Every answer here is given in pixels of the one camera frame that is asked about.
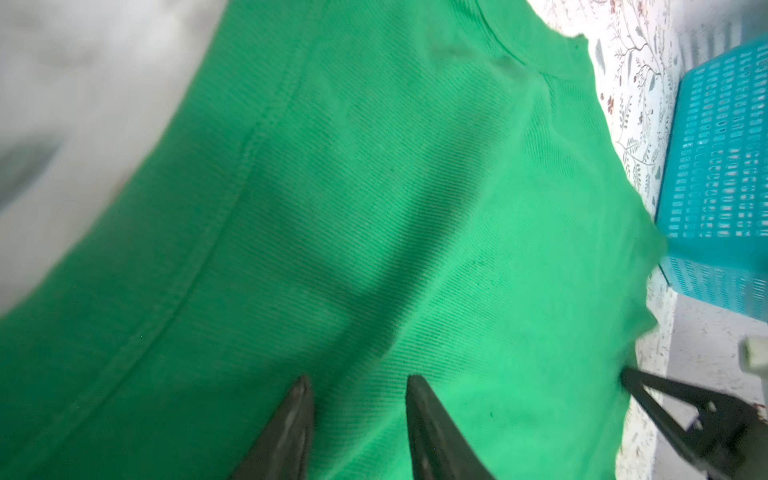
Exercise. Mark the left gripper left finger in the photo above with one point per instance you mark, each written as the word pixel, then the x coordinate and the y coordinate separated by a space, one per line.
pixel 283 447

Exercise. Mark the teal plastic basket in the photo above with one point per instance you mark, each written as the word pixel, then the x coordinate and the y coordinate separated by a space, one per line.
pixel 713 199

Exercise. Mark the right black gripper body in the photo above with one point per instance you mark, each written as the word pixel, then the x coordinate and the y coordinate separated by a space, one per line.
pixel 744 452

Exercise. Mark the green tank top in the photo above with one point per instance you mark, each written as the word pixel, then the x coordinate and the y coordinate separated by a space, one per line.
pixel 202 201

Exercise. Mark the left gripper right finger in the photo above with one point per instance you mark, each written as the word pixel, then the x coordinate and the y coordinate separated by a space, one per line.
pixel 438 450

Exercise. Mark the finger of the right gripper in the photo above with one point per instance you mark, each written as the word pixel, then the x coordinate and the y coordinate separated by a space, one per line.
pixel 683 413

